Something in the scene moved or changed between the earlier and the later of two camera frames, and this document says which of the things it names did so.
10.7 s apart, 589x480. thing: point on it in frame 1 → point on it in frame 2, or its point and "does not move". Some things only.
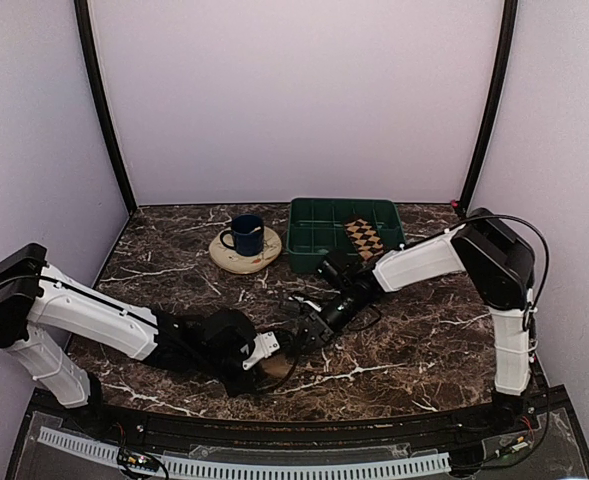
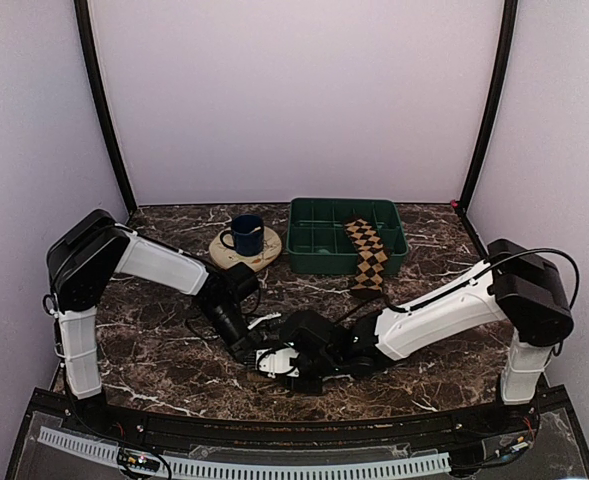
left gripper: (234, 387) → (242, 348)
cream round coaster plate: (241, 264) does not move
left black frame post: (83, 14) does not move
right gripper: (320, 329) → (310, 387)
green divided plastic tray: (316, 228) does not move
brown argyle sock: (366, 239) does not move
